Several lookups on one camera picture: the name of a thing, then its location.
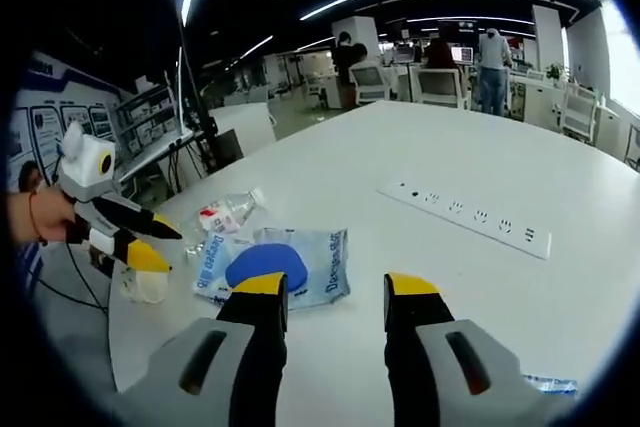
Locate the white shelving rack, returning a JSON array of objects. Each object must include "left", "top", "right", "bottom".
[{"left": 114, "top": 81, "right": 196, "bottom": 183}]

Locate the white patterned paper cup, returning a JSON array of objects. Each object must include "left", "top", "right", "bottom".
[{"left": 119, "top": 266, "right": 169, "bottom": 304}]

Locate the person's left hand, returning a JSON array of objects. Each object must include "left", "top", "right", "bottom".
[{"left": 29, "top": 185, "right": 82, "bottom": 247}]

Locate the pale blue wipes pack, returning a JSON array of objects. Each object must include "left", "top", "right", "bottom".
[{"left": 192, "top": 226, "right": 351, "bottom": 312}]

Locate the tall black pole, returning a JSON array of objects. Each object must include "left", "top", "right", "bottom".
[{"left": 172, "top": 21, "right": 221, "bottom": 178}]

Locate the blue plastic packet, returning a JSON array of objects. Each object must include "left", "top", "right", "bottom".
[{"left": 522, "top": 372, "right": 580, "bottom": 396}]

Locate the wall poster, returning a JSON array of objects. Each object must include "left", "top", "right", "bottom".
[{"left": 9, "top": 61, "right": 121, "bottom": 188}]

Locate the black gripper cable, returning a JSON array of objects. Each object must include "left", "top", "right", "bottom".
[{"left": 29, "top": 241, "right": 111, "bottom": 316}]

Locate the clear plastic water bottle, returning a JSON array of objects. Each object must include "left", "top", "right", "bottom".
[{"left": 182, "top": 188, "right": 266, "bottom": 261}]

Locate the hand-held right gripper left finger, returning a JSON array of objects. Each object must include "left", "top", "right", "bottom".
[{"left": 112, "top": 270, "right": 291, "bottom": 427}]

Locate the white table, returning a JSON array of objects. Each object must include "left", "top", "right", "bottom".
[{"left": 107, "top": 99, "right": 640, "bottom": 427}]

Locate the white inset power strip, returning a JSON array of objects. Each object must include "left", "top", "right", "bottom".
[{"left": 375, "top": 180, "right": 552, "bottom": 261}]

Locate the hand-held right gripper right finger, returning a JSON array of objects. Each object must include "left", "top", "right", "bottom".
[{"left": 382, "top": 271, "right": 564, "bottom": 427}]

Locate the white office chair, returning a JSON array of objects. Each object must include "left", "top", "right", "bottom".
[
  {"left": 349, "top": 65, "right": 394, "bottom": 106},
  {"left": 559, "top": 84, "right": 599, "bottom": 143},
  {"left": 412, "top": 67, "right": 471, "bottom": 109}
]

